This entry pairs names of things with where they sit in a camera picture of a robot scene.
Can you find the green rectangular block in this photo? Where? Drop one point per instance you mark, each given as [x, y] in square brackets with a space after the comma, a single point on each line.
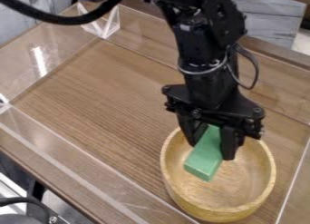
[205, 158]

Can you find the clear acrylic tray wall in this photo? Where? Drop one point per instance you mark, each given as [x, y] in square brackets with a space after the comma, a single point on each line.
[86, 182]

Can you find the clear acrylic corner bracket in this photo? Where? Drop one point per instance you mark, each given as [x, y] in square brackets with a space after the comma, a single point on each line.
[106, 26]

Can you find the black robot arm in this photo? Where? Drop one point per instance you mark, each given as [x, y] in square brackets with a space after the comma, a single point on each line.
[208, 27]

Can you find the black table leg bracket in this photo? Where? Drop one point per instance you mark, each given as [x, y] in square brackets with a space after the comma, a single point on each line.
[41, 211]

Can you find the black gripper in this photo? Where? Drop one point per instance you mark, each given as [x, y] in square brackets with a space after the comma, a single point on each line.
[209, 100]

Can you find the light wooden bowl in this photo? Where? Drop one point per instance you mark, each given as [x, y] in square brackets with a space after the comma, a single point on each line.
[240, 187]

